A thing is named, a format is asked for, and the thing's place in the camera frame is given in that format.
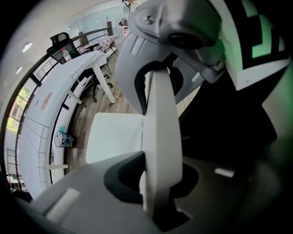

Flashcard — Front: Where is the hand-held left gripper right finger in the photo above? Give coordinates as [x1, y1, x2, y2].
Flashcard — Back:
[164, 156, 282, 234]

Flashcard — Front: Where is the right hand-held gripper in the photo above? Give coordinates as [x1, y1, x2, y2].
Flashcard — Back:
[128, 0, 293, 104]

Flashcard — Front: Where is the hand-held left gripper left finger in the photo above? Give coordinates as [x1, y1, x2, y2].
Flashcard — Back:
[31, 150, 158, 234]

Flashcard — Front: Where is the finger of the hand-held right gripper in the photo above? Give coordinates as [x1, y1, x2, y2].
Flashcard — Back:
[115, 34, 177, 115]

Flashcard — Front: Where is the white chair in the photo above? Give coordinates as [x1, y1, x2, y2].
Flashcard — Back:
[86, 68, 184, 220]

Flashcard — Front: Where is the white grid-pattern table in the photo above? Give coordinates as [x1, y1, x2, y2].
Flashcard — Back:
[17, 50, 116, 201]

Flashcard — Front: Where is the black mesh office chair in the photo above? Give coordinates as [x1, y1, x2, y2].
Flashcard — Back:
[46, 32, 114, 103]

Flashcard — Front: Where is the checkered folding table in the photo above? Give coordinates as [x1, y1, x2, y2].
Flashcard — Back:
[79, 34, 122, 58]

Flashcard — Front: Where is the person's black clothing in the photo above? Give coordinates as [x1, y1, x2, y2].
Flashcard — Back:
[178, 73, 279, 160]

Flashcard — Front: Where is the red-capped water bottle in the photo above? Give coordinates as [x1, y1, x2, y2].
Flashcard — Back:
[61, 48, 72, 63]

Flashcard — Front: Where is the clear plastic container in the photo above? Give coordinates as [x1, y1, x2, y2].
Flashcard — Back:
[54, 130, 76, 149]

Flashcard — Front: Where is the white grid tablecloth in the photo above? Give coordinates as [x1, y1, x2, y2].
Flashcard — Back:
[17, 50, 108, 199]

